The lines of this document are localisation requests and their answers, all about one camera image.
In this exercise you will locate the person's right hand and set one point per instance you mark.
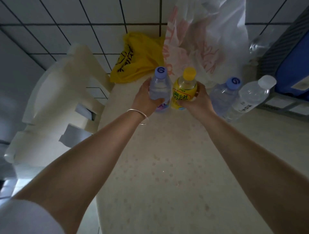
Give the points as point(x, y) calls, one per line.
point(201, 104)

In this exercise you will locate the person's left hand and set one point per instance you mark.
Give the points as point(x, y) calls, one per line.
point(141, 98)

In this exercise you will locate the person's right thumb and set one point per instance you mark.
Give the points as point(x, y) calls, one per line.
point(184, 104)

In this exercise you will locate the person's left thumb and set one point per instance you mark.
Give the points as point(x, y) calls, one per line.
point(158, 102)

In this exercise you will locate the yellow drink bottle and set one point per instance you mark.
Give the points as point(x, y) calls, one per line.
point(184, 90)

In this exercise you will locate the purple cap water bottle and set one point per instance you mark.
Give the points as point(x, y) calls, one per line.
point(223, 96)
point(159, 88)

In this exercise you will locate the person's left forearm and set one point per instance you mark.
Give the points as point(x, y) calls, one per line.
point(84, 168)

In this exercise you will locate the person's right forearm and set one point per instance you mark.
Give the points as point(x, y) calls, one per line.
point(260, 173)

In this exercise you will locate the yellow plastic bag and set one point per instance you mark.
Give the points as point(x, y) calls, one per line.
point(137, 60)

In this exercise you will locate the white plastic bag red print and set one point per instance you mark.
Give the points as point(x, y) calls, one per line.
point(207, 41)

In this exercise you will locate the white cap clear bottle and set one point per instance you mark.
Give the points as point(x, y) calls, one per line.
point(251, 96)

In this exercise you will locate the clear empty plastic bottle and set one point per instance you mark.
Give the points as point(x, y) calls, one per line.
point(260, 47)

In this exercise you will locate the white plastic chair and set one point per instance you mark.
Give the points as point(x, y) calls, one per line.
point(58, 103)

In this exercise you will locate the blue case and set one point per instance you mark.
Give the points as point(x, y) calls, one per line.
point(293, 67)

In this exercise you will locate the white sleeve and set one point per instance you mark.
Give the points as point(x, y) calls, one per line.
point(26, 219)

